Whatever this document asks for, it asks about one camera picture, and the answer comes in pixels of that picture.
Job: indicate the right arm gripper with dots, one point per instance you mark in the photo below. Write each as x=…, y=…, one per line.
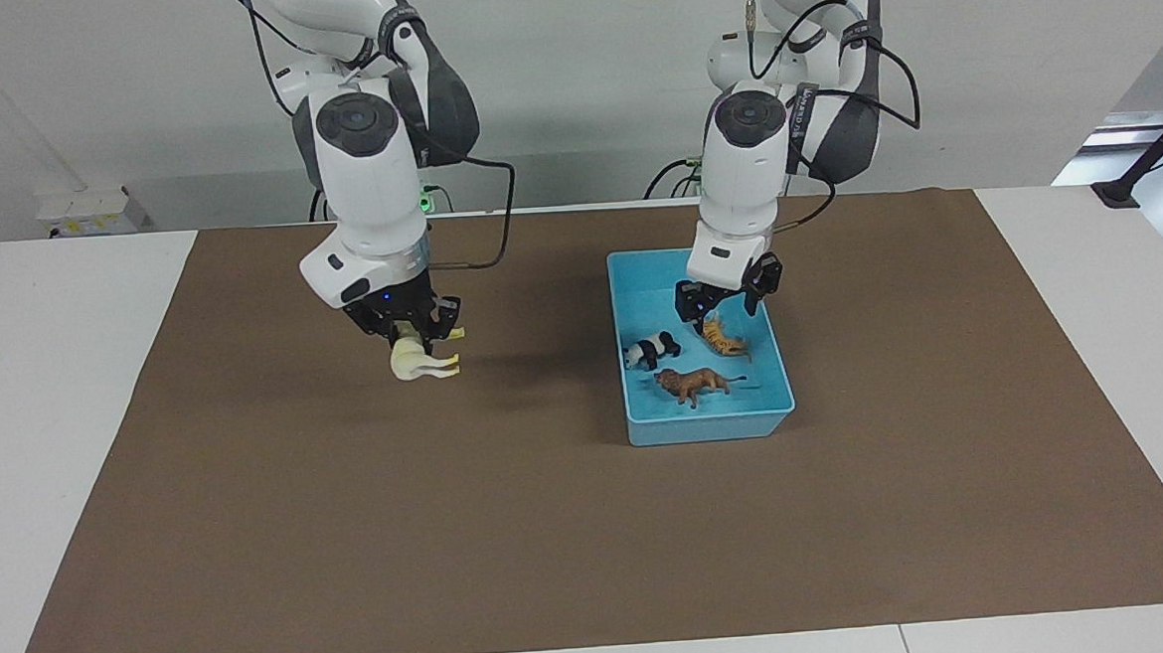
x=365, y=276

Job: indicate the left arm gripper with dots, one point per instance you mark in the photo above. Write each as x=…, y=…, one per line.
x=727, y=259

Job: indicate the cream white horse toy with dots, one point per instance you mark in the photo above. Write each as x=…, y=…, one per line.
x=409, y=361

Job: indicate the orange striped tiger toy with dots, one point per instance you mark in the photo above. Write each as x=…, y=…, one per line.
x=724, y=339

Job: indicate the black and white panda toy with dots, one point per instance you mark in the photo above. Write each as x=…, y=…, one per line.
x=654, y=348

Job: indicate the brown lion toy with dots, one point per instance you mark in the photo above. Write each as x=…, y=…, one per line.
x=694, y=385

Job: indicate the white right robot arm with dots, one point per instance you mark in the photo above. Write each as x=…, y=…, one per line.
x=365, y=179

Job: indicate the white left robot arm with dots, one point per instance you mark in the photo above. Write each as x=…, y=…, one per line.
x=748, y=173

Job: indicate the light blue storage box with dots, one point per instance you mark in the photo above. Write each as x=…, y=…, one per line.
x=706, y=425

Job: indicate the brown paper table mat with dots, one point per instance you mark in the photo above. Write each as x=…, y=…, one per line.
x=552, y=527

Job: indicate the white power strip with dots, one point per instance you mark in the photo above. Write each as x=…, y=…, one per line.
x=93, y=213

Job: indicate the black angled stand pole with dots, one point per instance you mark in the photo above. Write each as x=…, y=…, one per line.
x=1145, y=163

